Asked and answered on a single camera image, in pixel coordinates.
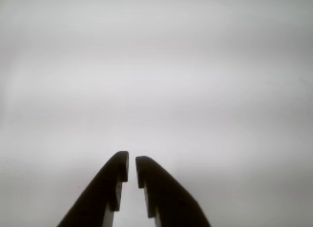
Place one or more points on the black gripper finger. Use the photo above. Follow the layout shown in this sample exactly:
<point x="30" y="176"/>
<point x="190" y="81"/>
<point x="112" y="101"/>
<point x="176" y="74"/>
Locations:
<point x="168" y="195"/>
<point x="97" y="195"/>

